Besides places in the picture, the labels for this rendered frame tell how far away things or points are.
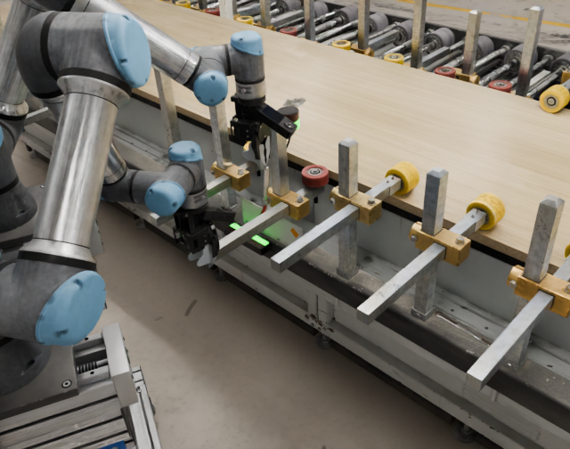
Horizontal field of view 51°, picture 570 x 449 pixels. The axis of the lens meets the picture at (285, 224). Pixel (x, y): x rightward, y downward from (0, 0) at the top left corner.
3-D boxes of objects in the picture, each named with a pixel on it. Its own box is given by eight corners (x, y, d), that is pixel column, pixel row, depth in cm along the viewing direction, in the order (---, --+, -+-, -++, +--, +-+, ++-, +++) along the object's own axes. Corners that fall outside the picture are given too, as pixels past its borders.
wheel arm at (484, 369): (481, 393, 108) (484, 379, 106) (463, 382, 110) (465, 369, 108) (594, 257, 136) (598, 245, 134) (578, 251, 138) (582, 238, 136)
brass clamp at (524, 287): (565, 320, 122) (571, 302, 119) (503, 290, 130) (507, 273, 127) (578, 304, 126) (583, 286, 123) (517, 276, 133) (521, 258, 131)
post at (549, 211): (515, 375, 141) (557, 205, 113) (500, 367, 143) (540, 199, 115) (522, 366, 143) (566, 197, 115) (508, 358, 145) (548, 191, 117)
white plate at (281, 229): (302, 256, 179) (300, 228, 173) (242, 223, 194) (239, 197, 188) (303, 255, 179) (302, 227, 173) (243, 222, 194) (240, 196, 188)
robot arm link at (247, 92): (270, 75, 150) (256, 87, 144) (271, 92, 152) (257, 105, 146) (243, 71, 152) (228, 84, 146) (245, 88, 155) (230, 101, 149)
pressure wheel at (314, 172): (316, 212, 179) (315, 179, 173) (297, 203, 184) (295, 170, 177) (334, 200, 184) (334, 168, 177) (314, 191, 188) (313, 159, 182)
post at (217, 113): (232, 225, 202) (213, 91, 173) (224, 222, 204) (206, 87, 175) (239, 221, 204) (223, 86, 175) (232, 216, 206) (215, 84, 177)
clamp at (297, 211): (298, 221, 172) (297, 207, 169) (264, 204, 180) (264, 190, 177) (311, 212, 175) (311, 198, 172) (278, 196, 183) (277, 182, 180)
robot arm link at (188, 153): (159, 154, 134) (175, 136, 141) (167, 195, 141) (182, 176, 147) (192, 157, 132) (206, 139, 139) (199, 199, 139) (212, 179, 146)
